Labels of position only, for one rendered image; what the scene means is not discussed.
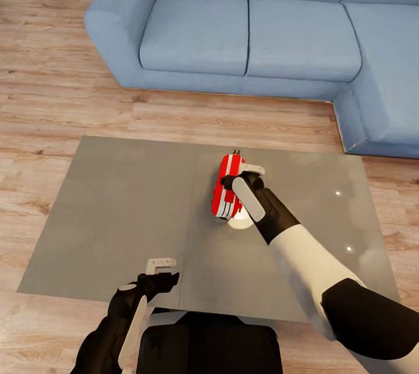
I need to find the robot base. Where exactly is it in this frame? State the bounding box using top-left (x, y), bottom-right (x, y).
top-left (136, 307), bottom-right (283, 374)

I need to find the radio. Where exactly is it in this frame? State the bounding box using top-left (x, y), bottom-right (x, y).
top-left (211, 150), bottom-right (245, 220)

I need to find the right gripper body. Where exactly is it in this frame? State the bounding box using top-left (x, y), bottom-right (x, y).
top-left (223, 174), bottom-right (235, 190)

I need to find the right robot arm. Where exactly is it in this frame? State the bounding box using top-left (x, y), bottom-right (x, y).
top-left (220, 163), bottom-right (419, 374)

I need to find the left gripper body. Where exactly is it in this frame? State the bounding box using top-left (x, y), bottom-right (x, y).
top-left (137, 273), bottom-right (172, 299)

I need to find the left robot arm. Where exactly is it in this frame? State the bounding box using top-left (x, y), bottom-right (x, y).
top-left (70, 257), bottom-right (180, 374)

